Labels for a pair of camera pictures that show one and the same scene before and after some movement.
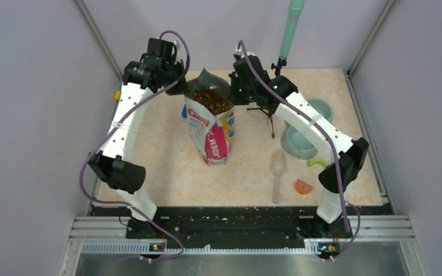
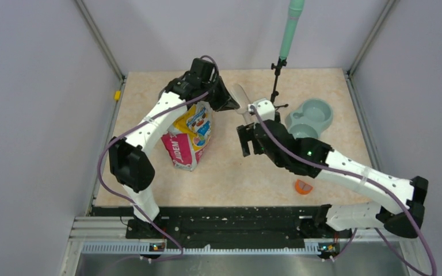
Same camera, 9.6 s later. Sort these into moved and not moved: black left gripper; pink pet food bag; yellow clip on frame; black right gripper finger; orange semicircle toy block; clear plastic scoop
Moved: clear plastic scoop; black right gripper finger; pink pet food bag; black left gripper
Not moved: orange semicircle toy block; yellow clip on frame
